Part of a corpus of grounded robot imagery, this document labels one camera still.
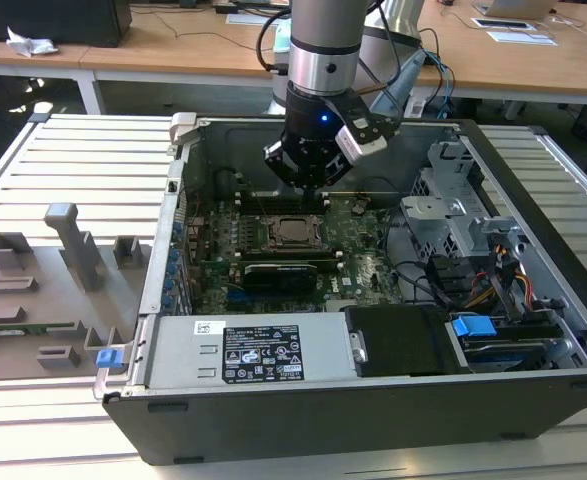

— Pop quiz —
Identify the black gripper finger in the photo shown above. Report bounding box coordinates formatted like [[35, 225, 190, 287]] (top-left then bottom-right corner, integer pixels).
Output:
[[263, 140, 316, 202], [312, 162, 358, 202]]

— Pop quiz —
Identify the metal socket cover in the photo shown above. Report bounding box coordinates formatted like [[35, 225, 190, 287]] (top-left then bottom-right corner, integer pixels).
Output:
[[266, 214, 328, 250]]

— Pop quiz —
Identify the silver CPU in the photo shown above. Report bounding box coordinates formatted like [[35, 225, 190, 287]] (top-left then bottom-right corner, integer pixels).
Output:
[[278, 219, 310, 241]]

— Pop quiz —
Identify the black RAM slot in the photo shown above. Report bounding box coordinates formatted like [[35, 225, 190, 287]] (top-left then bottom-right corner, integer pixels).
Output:
[[230, 255, 345, 274], [235, 199, 330, 215], [232, 248, 344, 261], [235, 192, 330, 205]]

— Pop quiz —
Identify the CPU socket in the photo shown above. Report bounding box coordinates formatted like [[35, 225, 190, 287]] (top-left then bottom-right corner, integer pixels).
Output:
[[264, 213, 333, 251]]

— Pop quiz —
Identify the blue expansion slot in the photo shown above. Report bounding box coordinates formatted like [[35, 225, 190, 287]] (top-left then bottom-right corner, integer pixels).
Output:
[[227, 292, 274, 309]]

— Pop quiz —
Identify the grey case latch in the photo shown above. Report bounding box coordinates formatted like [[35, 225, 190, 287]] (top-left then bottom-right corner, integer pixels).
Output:
[[169, 112, 199, 146]]

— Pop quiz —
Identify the green motherboard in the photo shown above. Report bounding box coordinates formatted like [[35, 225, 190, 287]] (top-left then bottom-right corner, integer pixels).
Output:
[[182, 194, 409, 316]]

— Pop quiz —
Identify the silver metal drive cage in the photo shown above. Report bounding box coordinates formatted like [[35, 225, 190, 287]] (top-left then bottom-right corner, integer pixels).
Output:
[[400, 139, 480, 261]]

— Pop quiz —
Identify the pale blue teach pendant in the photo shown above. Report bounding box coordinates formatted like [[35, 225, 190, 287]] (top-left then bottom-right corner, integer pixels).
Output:
[[370, 52, 427, 119]]

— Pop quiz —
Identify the white paper sheet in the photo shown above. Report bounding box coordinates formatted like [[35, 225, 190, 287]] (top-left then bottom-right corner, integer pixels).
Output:
[[226, 13, 280, 26], [487, 30, 558, 47]]

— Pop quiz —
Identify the black graphics card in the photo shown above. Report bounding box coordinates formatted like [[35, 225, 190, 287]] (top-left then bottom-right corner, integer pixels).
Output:
[[242, 262, 319, 297]]

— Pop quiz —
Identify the long wooden desk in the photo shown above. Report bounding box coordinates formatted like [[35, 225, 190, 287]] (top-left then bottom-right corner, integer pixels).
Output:
[[80, 0, 587, 109]]

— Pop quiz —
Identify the black plastic shroud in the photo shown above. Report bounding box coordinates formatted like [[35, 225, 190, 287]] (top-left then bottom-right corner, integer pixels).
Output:
[[345, 304, 454, 379]]

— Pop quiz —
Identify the hard disk in blue carrier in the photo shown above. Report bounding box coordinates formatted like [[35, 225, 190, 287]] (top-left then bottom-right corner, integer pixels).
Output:
[[447, 312, 549, 371]]

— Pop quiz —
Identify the grey power supply unit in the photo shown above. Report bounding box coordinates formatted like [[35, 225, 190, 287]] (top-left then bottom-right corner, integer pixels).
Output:
[[145, 314, 359, 391]]

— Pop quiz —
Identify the white framed tablet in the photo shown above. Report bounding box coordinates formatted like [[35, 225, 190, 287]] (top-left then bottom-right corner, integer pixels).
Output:
[[472, 17, 538, 32]]

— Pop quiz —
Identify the silver laptop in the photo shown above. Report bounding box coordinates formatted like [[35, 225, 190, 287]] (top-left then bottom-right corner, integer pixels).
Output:
[[485, 0, 559, 16]]

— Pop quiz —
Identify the black open PC case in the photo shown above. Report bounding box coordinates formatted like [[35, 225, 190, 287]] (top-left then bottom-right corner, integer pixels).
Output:
[[95, 112, 587, 467]]

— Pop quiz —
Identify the blue case latch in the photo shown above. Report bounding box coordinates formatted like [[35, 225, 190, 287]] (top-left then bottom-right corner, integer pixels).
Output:
[[95, 349, 127, 374]]

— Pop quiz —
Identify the black computer box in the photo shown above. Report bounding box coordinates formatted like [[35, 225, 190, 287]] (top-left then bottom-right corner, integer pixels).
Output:
[[0, 0, 133, 49]]

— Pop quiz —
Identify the grey parts rack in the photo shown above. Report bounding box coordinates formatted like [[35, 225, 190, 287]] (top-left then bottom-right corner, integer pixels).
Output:
[[0, 202, 149, 381]]

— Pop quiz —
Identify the crumpled white paper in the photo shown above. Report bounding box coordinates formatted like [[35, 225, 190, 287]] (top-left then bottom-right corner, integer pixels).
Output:
[[5, 25, 59, 57]]

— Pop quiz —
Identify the green RAM stick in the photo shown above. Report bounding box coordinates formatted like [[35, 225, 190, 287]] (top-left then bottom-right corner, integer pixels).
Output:
[[0, 322, 79, 339]]

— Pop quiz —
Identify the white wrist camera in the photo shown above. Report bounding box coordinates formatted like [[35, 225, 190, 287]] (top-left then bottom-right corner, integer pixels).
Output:
[[335, 117, 389, 166]]

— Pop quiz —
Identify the black camera bracket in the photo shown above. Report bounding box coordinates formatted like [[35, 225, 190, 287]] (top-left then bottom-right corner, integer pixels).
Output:
[[322, 94, 399, 146]]

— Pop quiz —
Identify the blue cable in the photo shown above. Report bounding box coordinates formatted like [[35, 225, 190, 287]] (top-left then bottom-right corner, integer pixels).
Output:
[[425, 49, 457, 120]]

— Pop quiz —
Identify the black flat cable bundle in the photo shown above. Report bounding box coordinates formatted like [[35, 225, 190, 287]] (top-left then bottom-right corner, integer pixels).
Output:
[[425, 254, 474, 304]]

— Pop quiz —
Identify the grey metal bracket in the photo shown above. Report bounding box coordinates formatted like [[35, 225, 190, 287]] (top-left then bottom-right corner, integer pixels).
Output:
[[467, 216, 524, 252]]

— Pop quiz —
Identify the silver metal handle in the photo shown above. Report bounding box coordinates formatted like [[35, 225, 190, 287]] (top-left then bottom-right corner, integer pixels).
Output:
[[350, 330, 369, 364]]

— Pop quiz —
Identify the yellow red wire bundle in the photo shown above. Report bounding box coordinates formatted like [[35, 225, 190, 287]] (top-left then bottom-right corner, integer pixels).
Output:
[[465, 243, 535, 310]]

